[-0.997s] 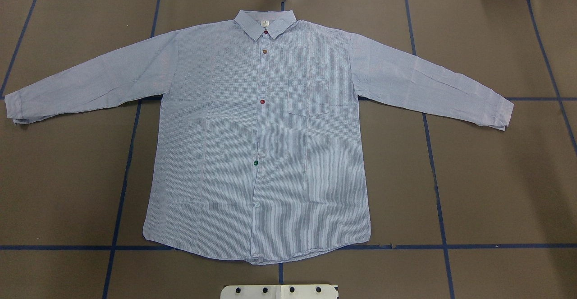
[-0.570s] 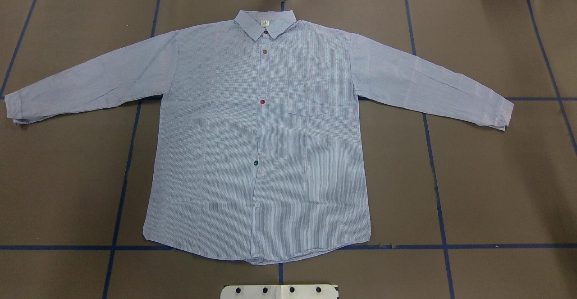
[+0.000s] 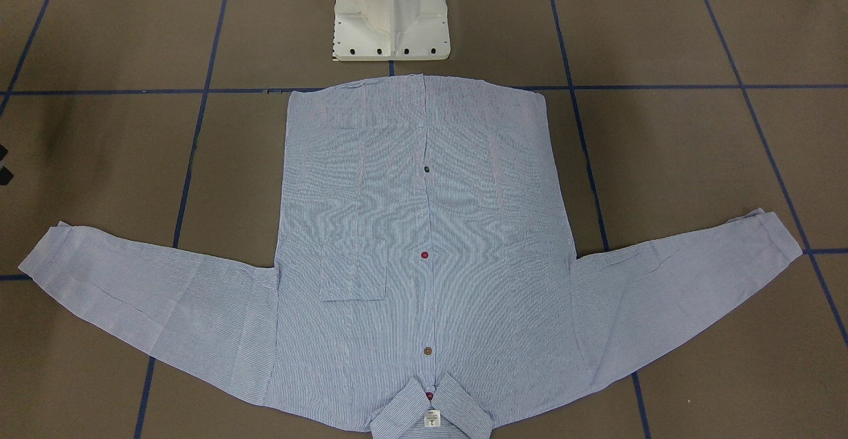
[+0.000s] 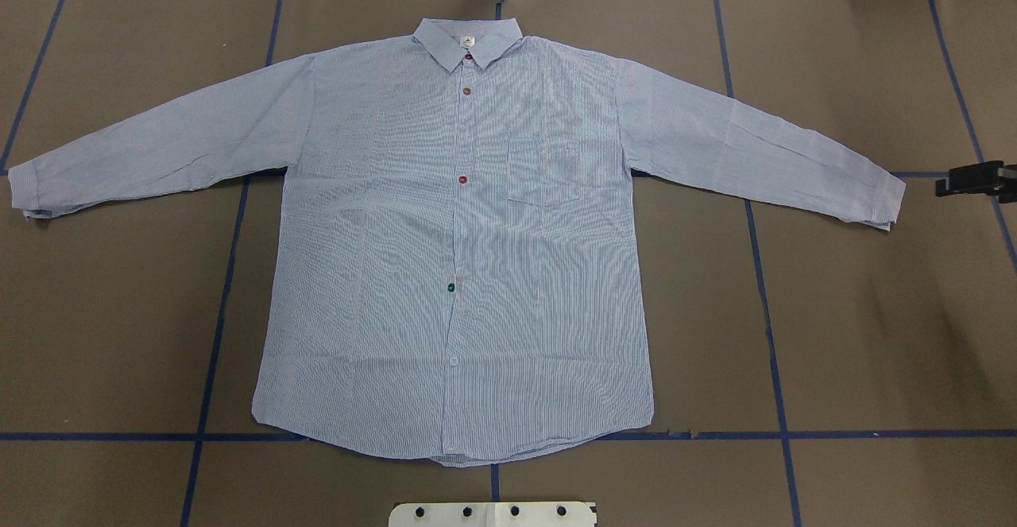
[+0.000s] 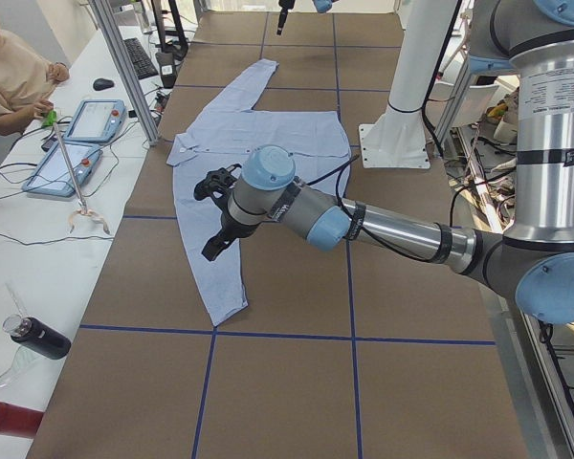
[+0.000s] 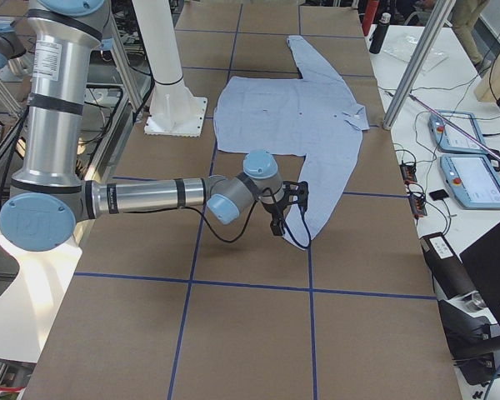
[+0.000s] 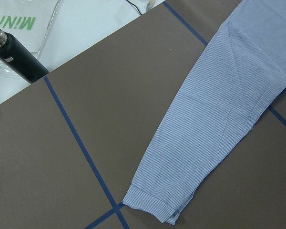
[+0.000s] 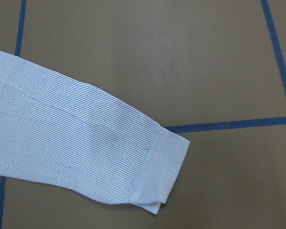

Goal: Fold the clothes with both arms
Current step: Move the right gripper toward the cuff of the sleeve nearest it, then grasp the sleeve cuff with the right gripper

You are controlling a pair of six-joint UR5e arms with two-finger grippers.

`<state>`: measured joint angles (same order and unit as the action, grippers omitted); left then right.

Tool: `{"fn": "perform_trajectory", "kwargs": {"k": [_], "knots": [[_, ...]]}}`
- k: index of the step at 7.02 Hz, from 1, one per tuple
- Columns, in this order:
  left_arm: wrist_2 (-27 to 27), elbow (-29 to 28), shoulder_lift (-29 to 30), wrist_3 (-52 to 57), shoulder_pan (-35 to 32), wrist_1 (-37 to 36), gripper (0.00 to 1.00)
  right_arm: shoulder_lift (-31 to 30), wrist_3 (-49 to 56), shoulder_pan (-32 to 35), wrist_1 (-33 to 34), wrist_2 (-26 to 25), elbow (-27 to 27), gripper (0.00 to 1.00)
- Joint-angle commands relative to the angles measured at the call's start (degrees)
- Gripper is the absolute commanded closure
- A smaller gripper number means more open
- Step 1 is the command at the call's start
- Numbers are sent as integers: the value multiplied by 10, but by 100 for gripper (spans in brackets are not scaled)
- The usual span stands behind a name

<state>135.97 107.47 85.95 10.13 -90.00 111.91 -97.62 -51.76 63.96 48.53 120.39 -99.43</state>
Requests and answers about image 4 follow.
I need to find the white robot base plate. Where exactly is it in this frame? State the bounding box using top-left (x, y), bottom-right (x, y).
top-left (388, 501), bottom-right (599, 526)

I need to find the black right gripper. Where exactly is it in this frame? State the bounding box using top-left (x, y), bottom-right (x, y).
top-left (934, 161), bottom-right (1016, 198)

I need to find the light blue striped shirt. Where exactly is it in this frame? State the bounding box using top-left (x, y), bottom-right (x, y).
top-left (8, 19), bottom-right (906, 467)

